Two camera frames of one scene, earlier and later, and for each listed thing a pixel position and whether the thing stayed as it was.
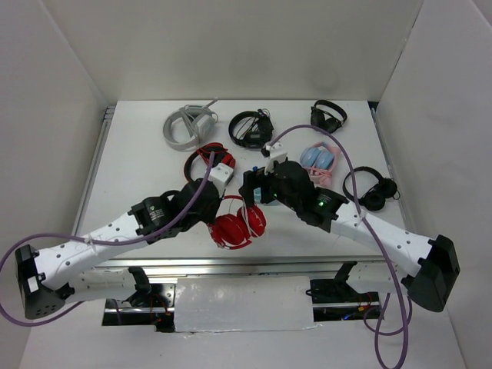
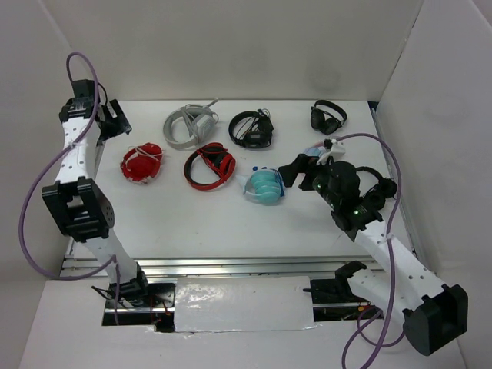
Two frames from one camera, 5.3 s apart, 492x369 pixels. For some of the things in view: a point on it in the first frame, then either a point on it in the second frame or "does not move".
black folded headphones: x=330 y=124 does not move
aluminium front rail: x=248 y=267 does not move
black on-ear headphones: x=373 y=198 does not move
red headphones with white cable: x=235 y=231 to x=141 y=163
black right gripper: x=250 y=180 to x=302 y=163
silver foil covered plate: x=243 y=304 does not move
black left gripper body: x=207 y=216 to x=105 y=132
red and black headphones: x=205 y=151 does not move
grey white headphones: x=200 y=121 does not move
